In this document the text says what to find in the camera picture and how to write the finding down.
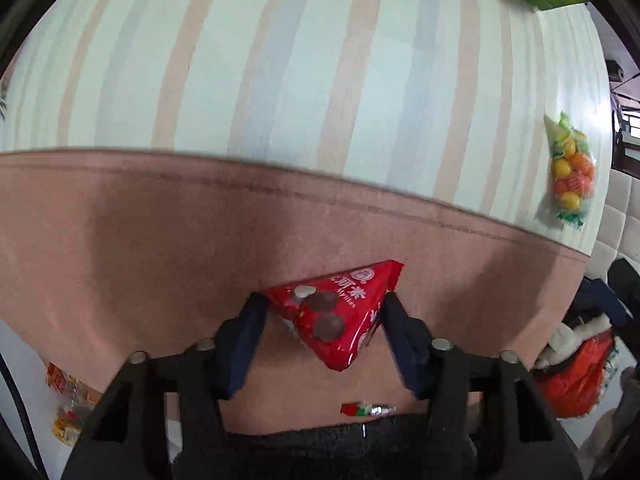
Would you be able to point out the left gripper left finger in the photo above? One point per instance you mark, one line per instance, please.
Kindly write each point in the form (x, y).
(160, 418)

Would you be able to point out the white padded chair right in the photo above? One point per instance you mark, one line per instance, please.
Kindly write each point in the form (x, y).
(619, 233)

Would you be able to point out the colourful candy bag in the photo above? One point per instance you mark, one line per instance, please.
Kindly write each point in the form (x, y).
(573, 170)

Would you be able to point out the small red green wrapper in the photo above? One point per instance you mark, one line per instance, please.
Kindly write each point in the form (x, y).
(364, 409)

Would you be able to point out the dark wooden chair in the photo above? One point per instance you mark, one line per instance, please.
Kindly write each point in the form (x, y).
(625, 122)

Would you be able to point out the red triangular chocolate pack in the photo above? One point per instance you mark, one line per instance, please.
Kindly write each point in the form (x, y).
(336, 314)

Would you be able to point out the striped cat table mat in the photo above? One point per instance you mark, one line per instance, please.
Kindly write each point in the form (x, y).
(161, 159)

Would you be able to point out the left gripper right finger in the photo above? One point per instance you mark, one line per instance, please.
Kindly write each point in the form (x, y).
(486, 418)

